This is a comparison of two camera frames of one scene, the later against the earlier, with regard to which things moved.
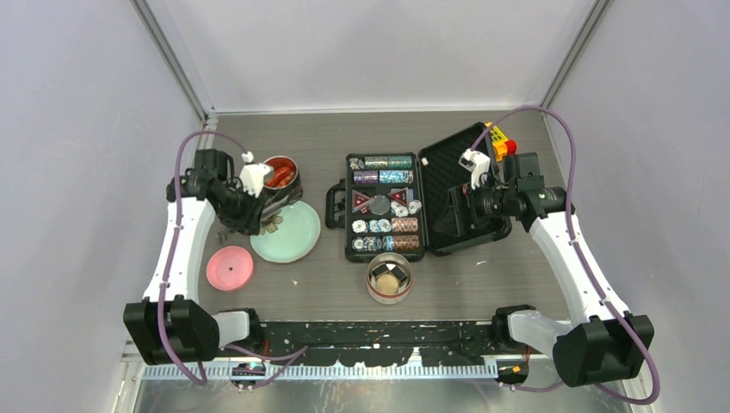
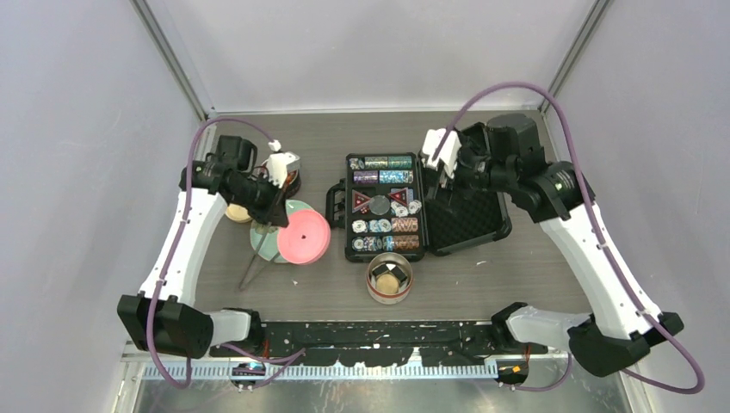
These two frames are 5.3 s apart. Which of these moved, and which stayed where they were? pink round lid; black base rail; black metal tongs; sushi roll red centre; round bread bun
Moved: black metal tongs; pink round lid
Stayed: round bread bun; black base rail; sushi roll red centre
